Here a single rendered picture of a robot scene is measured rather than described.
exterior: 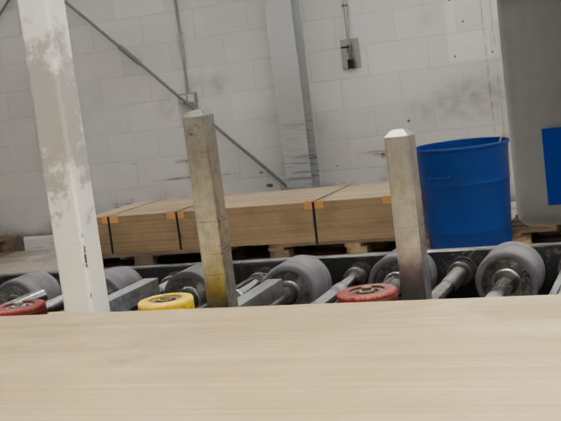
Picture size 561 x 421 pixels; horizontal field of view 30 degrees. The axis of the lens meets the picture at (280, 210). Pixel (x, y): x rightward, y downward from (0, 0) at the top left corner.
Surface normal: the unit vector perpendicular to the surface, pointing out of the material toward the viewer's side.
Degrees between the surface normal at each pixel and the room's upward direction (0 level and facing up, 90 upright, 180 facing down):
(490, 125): 90
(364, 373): 0
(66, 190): 90
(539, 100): 90
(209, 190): 90
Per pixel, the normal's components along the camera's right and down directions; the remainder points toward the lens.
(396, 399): -0.12, -0.98
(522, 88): -0.35, 0.16
